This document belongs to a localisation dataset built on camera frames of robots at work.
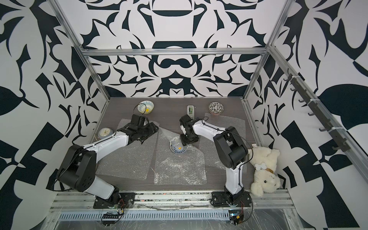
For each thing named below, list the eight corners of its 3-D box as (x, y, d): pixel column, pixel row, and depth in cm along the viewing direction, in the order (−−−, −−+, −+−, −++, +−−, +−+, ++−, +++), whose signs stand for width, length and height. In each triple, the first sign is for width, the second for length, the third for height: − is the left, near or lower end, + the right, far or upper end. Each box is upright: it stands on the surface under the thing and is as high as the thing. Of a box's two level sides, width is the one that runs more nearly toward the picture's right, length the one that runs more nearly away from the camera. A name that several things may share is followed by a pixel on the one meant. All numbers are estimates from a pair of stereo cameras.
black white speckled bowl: (209, 114, 111) (209, 110, 108) (207, 105, 117) (208, 101, 113) (223, 114, 111) (224, 110, 108) (221, 105, 117) (222, 101, 113)
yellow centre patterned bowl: (138, 114, 112) (136, 110, 108) (140, 105, 119) (138, 100, 114) (154, 114, 112) (152, 110, 108) (155, 105, 119) (154, 100, 114)
